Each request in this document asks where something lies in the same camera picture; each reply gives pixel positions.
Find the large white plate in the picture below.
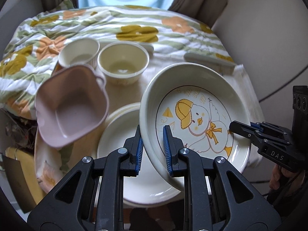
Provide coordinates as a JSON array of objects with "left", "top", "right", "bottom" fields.
[{"left": 97, "top": 103, "right": 183, "bottom": 208}]

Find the person's right hand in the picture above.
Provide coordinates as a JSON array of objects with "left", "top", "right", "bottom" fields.
[{"left": 269, "top": 164, "right": 305, "bottom": 195}]

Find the duck cartoon plate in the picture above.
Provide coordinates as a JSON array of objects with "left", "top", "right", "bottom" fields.
[{"left": 139, "top": 63, "right": 251, "bottom": 191}]

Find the cream round bowl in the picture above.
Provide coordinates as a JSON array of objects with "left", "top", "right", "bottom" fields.
[{"left": 98, "top": 42, "right": 149, "bottom": 86}]

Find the white ribbed cup bowl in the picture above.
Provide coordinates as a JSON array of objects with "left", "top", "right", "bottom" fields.
[{"left": 58, "top": 38, "right": 100, "bottom": 69}]

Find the black cable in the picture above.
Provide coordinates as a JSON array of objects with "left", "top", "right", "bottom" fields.
[{"left": 258, "top": 74, "right": 308, "bottom": 102}]

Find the pink square bowl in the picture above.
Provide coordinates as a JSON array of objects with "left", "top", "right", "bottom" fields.
[{"left": 34, "top": 65, "right": 110, "bottom": 148}]

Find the floral striped blanket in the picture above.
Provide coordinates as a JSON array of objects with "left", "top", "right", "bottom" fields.
[{"left": 1, "top": 0, "right": 231, "bottom": 119}]

